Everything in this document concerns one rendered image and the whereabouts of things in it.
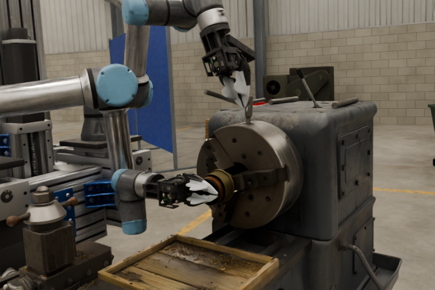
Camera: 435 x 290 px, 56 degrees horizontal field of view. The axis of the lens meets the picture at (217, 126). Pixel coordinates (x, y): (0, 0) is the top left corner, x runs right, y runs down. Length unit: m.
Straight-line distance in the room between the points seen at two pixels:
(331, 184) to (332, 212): 0.09
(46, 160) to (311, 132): 0.92
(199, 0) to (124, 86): 0.31
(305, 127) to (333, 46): 9.97
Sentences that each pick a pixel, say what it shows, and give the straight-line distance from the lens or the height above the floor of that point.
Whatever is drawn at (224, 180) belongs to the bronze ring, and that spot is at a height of 1.10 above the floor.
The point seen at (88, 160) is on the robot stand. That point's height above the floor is 1.09.
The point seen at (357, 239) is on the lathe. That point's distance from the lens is 1.66.
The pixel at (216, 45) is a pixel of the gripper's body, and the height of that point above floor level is 1.46.
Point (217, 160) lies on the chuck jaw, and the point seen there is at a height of 1.14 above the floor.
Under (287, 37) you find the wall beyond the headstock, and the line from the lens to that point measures 11.52.
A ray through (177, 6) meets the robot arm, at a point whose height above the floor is 1.57.
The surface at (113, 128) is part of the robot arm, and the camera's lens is 1.34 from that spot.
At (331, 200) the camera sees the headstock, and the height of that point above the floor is 0.99.
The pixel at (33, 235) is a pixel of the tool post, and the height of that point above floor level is 1.10.
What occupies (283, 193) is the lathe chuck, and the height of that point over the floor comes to 1.05.
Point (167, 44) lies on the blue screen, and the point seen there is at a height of 1.85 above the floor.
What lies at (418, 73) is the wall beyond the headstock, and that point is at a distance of 11.04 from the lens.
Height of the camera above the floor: 1.38
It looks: 7 degrees down
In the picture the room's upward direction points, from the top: 2 degrees counter-clockwise
